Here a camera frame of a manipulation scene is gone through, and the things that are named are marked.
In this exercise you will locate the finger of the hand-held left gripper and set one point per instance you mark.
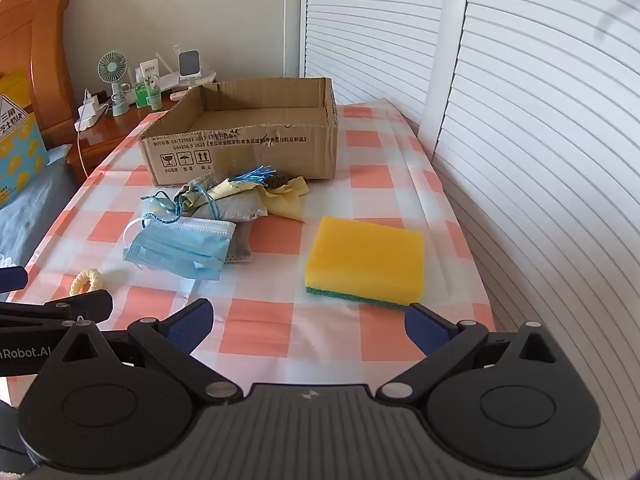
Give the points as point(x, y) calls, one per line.
point(11, 279)
point(75, 305)

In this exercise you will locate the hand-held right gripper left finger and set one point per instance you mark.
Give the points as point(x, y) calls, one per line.
point(192, 321)

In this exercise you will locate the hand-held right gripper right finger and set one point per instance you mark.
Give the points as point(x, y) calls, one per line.
point(426, 331)

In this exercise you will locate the cream hair scrunchie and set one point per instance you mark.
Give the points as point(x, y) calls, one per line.
point(75, 285)

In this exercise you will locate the blue face mask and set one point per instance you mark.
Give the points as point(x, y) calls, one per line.
point(185, 247)

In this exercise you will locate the dark grey fabric pouch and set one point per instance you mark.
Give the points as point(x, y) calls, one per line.
point(241, 250)

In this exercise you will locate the yellow green sponge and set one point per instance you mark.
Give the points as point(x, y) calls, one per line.
point(367, 255)

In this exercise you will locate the light grey fabric pouch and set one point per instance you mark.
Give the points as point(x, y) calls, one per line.
point(240, 210)

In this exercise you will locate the brown cardboard box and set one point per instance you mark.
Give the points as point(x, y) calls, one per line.
point(240, 152)

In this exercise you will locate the orange white checkered tablecloth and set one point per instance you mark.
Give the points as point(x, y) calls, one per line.
point(262, 321)

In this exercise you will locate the grey printed bed sheet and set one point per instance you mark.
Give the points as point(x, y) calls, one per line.
point(35, 210)

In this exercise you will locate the patterned sachet with blue tassel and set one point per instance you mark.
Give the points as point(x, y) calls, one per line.
point(192, 195)

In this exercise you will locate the yellow printed box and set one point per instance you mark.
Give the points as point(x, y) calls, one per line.
point(20, 145)

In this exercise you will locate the yellow lens cleaning cloth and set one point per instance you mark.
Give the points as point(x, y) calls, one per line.
point(285, 205)

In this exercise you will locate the wooden nightstand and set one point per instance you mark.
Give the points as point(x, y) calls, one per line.
point(107, 135)

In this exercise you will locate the white charger block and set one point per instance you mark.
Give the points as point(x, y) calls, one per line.
point(89, 112)

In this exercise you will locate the green liquid bottle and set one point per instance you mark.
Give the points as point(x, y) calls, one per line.
point(141, 94)

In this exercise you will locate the green bottles on nightstand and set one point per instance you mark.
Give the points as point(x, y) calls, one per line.
point(155, 94)

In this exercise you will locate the wooden headboard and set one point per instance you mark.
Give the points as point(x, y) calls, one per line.
point(47, 55)

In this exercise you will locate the white louvered door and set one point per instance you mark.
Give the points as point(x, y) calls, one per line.
point(370, 25)
point(545, 135)

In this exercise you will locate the green handheld fan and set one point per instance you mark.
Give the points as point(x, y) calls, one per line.
point(112, 67)

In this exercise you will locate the phone on white stand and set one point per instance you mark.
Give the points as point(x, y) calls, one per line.
point(188, 65)

